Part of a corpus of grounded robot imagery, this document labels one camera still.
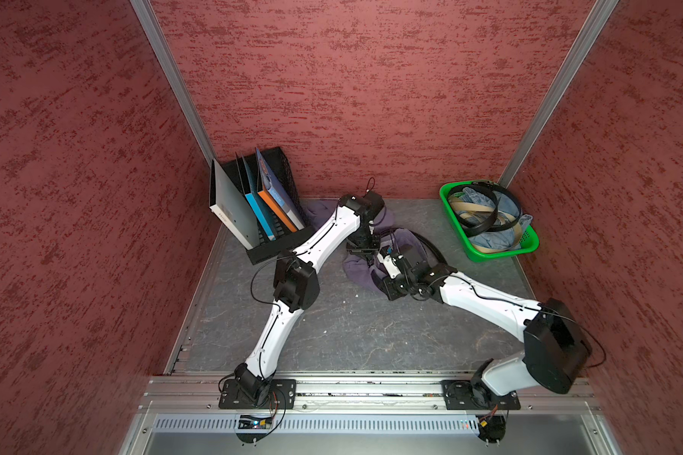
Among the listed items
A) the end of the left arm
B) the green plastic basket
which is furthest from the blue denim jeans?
the end of the left arm

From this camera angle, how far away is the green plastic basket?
0.98 m

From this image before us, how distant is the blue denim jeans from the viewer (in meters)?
0.99
